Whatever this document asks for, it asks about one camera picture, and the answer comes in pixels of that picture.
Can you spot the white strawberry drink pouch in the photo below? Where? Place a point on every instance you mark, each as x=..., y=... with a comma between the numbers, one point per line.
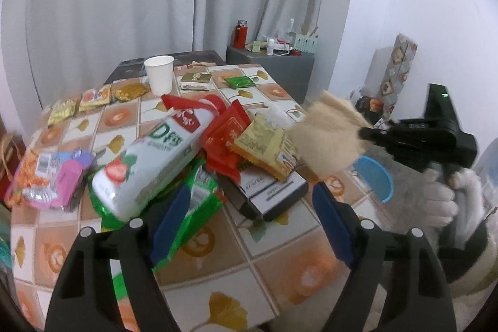
x=151, y=161

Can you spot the teal desk organizer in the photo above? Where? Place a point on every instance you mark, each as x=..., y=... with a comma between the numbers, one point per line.
x=305, y=43

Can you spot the red thermos bottle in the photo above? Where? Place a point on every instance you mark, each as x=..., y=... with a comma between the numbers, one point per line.
x=240, y=34

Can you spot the red gift bag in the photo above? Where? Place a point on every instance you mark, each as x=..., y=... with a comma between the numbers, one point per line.
x=9, y=157

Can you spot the dark printed flat box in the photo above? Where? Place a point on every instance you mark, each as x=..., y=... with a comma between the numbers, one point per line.
x=128, y=65

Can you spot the beige snack packet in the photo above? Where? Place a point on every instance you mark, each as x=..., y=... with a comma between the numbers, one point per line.
x=326, y=137

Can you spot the black box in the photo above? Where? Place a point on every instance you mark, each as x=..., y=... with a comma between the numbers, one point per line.
x=272, y=196

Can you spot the small light green box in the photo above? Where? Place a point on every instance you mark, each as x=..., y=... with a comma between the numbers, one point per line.
x=256, y=46

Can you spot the green snack packet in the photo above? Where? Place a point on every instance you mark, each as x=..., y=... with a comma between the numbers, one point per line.
x=198, y=196

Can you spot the orange and pink snack packet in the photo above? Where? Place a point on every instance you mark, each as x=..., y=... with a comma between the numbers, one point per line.
x=42, y=176

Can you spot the small white bottle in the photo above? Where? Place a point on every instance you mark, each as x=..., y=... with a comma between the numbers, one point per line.
x=270, y=47

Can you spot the yellow snack packet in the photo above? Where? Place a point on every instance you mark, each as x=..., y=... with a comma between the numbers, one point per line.
x=264, y=145

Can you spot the white panel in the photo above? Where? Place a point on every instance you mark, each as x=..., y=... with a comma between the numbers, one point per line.
x=377, y=71

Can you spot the small green white box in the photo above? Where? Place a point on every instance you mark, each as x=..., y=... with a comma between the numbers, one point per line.
x=194, y=81

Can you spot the dark box with orange print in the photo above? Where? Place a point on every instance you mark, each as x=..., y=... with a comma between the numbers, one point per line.
x=369, y=106

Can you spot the small green packet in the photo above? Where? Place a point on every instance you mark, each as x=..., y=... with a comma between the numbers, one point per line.
x=239, y=82

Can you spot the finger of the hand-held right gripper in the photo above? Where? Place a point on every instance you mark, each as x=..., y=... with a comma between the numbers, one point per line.
x=377, y=135
x=393, y=152

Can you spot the patterned wrapped column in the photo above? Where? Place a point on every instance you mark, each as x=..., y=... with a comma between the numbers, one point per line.
x=398, y=71

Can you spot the grey cabinet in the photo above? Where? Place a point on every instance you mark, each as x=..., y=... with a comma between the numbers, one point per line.
x=272, y=75

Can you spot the white paper cup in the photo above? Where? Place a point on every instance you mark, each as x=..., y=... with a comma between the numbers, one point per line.
x=159, y=75

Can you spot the small orange-yellow packet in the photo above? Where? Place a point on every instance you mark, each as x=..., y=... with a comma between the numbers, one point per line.
x=95, y=98

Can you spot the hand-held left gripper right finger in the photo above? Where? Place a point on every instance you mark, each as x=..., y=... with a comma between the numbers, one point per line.
x=332, y=223

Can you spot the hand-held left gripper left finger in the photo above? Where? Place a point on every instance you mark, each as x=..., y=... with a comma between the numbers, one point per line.
x=171, y=223

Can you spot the white plastic bag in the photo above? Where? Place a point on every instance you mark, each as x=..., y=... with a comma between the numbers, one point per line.
x=354, y=95

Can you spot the red snack packet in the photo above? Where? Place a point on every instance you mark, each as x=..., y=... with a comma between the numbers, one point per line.
x=223, y=137

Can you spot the white red flat item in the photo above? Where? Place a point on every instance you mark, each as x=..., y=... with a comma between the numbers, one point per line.
x=284, y=49

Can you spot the ginkgo print tablecloth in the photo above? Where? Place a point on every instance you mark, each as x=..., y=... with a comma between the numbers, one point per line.
x=272, y=238

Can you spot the blue plastic wastebasket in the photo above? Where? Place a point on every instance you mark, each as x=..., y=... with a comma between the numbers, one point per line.
x=377, y=176

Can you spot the small yellow-green packet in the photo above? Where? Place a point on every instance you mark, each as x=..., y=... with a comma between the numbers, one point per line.
x=62, y=112

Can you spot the clear plastic bag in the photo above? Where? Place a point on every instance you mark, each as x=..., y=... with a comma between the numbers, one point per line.
x=286, y=30

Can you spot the small golden packet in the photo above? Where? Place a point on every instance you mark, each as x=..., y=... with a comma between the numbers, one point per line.
x=130, y=91

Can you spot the person's right hand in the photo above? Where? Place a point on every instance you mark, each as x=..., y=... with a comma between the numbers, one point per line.
x=439, y=199

